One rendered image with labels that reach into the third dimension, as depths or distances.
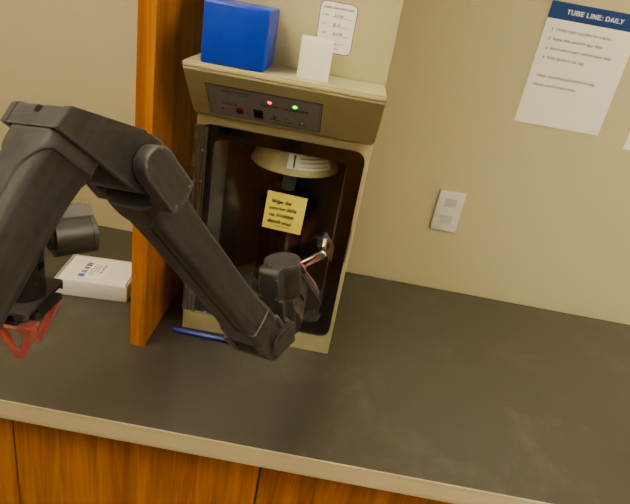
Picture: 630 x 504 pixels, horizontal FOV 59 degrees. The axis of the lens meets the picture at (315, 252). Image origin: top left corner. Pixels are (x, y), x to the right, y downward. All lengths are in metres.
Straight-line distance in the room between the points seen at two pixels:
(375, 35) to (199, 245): 0.50
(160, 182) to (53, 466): 0.77
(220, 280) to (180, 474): 0.51
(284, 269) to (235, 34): 0.36
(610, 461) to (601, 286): 0.63
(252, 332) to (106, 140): 0.36
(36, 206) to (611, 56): 1.31
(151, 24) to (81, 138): 0.47
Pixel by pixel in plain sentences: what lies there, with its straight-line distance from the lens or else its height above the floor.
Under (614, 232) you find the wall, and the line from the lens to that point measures 1.68.
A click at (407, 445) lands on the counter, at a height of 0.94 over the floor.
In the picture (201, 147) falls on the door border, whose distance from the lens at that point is 1.05.
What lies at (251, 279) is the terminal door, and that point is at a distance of 1.13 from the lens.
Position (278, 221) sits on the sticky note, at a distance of 1.07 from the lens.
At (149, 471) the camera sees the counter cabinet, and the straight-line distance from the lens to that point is 1.13.
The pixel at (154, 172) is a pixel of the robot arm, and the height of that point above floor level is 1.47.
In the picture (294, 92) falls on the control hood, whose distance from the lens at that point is 0.90.
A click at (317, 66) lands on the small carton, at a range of 0.92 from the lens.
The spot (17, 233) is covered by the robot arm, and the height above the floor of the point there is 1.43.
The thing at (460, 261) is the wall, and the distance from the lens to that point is 1.61.
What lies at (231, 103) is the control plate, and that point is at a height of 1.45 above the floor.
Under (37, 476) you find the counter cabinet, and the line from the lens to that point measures 1.25.
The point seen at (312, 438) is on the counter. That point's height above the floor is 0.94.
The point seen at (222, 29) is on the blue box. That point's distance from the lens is 0.91.
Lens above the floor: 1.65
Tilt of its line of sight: 26 degrees down
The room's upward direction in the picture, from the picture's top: 10 degrees clockwise
